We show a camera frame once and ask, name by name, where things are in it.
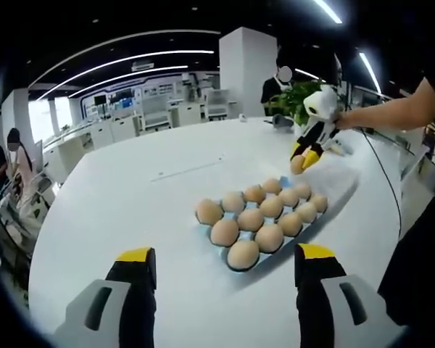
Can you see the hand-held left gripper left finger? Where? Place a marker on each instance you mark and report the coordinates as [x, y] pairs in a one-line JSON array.
[[134, 290]]

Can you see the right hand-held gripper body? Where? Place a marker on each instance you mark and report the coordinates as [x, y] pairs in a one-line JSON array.
[[324, 105]]

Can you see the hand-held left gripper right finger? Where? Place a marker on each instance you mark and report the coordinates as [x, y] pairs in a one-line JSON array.
[[311, 297]]

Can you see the single brown egg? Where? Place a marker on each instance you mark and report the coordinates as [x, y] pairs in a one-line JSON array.
[[296, 166]]

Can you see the blue egg tray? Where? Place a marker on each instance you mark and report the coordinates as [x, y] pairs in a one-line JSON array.
[[286, 180]]

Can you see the cluster of brown eggs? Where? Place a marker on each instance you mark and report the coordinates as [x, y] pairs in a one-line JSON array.
[[244, 253]]

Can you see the white plastic egg holder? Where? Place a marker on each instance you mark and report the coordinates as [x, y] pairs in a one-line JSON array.
[[333, 181]]

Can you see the person's right hand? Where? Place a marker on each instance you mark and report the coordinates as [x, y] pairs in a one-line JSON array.
[[346, 119]]

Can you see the grey device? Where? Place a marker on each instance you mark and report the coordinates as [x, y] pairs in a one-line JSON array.
[[282, 121]]

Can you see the green potted plant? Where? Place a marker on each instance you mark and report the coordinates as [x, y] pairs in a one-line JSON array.
[[293, 98]]

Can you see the ceiling light strip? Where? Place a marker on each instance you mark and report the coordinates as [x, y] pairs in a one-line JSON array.
[[156, 69], [369, 70], [328, 11], [174, 33], [166, 54]]

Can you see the small white object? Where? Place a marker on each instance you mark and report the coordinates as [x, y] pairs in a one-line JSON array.
[[243, 116]]

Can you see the white table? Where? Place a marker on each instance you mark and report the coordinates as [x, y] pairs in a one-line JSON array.
[[130, 210]]

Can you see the white square pillar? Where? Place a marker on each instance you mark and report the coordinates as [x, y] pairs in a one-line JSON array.
[[246, 65], [14, 116]]

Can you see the white office chair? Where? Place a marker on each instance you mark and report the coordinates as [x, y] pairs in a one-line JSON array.
[[156, 112], [221, 105]]

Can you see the person's black shirt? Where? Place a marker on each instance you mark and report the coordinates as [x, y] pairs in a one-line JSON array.
[[420, 235]]

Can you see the white low cabinet row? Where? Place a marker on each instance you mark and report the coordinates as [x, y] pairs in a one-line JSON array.
[[105, 134]]

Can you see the small potted plant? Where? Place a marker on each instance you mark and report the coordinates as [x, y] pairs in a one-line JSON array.
[[64, 127]]

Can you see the ceiling air vent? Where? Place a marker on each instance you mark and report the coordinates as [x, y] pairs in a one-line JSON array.
[[143, 66]]

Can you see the black monitor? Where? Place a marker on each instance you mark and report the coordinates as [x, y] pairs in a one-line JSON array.
[[99, 99]]

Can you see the white display wall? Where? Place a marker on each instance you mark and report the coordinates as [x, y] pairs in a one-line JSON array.
[[159, 88]]

